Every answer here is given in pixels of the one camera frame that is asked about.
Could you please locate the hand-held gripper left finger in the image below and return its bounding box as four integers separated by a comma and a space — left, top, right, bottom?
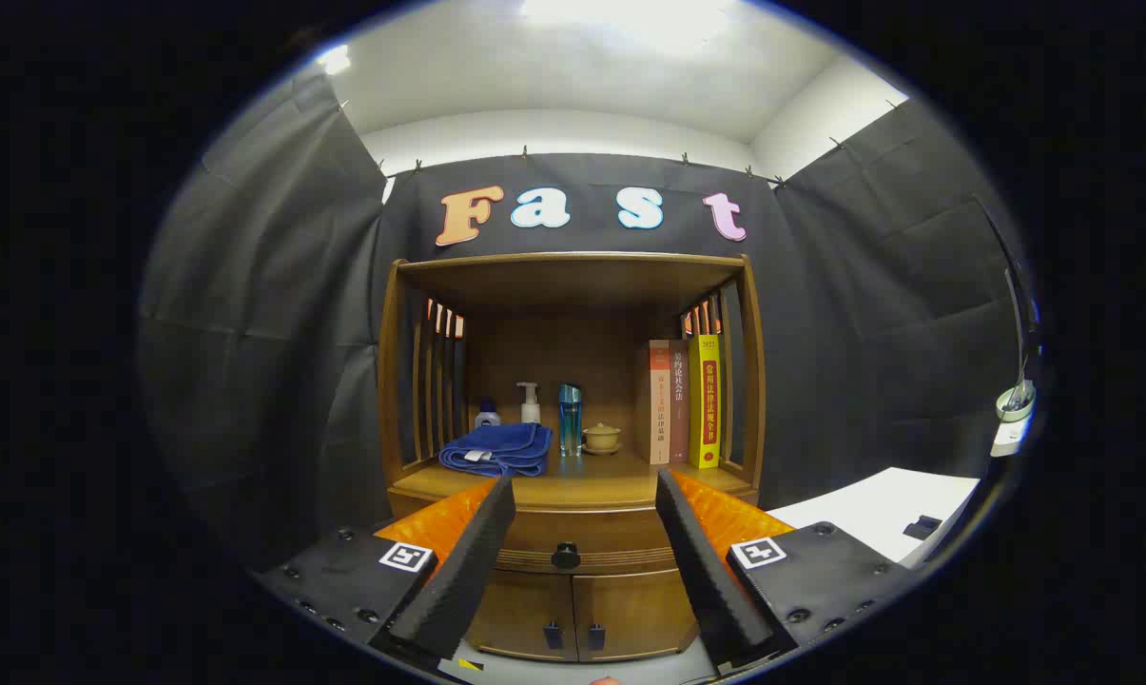
254, 474, 518, 667

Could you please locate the yellow book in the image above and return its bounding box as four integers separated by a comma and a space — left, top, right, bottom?
689, 333, 723, 469

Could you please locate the wooden cabinet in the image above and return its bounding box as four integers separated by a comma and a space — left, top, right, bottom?
376, 251, 767, 664

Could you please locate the wooden cabinet door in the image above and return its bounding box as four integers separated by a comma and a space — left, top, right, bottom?
465, 569, 574, 663
573, 571, 699, 663

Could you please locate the blue folded towel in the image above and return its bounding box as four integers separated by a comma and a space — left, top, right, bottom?
438, 422, 554, 478

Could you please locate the wooden drawer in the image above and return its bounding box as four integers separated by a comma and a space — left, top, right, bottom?
490, 507, 685, 577

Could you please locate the white table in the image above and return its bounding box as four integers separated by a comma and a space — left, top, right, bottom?
767, 466, 982, 570

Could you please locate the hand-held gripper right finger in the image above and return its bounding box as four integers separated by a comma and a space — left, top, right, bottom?
655, 468, 916, 672

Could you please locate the blue glass bottle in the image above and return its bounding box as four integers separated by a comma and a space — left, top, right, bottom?
558, 382, 584, 457

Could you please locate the brown book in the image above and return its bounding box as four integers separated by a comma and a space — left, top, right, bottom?
669, 341, 692, 464

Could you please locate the wooden countertop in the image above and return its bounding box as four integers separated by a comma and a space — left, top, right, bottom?
392, 452, 759, 507

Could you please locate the beige and orange book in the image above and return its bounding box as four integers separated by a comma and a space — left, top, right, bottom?
634, 340, 672, 465

